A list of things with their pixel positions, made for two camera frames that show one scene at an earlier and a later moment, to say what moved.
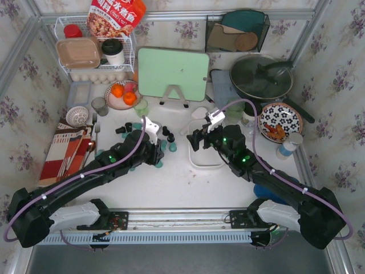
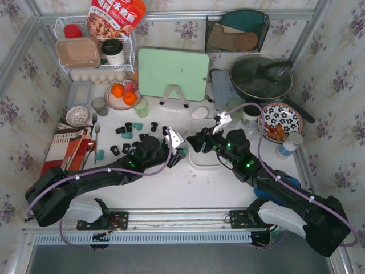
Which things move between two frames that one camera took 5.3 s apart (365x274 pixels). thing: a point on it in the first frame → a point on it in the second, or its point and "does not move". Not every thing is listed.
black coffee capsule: x=122 y=129 does not move
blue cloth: x=264 y=191 does not move
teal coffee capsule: x=125 y=134 does not move
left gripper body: x=157 y=154 → x=172 y=154
